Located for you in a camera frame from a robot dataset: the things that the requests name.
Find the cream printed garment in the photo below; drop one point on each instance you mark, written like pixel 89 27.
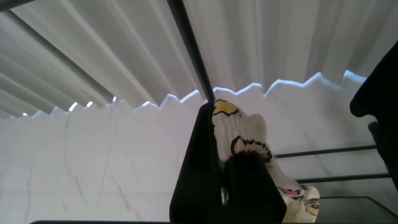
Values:
pixel 245 130

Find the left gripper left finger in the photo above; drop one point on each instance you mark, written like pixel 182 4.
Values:
pixel 196 174

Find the black clothes rack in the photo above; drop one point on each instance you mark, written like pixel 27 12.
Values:
pixel 189 40

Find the white curtain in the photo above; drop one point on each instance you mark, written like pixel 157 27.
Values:
pixel 280 37

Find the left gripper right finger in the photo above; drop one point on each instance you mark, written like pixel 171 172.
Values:
pixel 252 186

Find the black short-sleeved shirt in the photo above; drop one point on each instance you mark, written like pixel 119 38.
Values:
pixel 382 93

